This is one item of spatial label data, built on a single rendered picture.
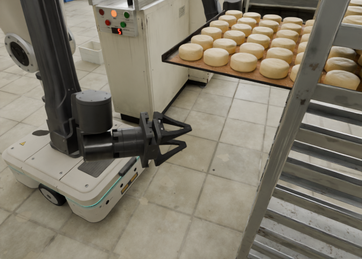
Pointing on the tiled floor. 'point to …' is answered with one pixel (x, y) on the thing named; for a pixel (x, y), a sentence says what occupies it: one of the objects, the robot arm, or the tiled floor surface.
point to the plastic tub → (91, 52)
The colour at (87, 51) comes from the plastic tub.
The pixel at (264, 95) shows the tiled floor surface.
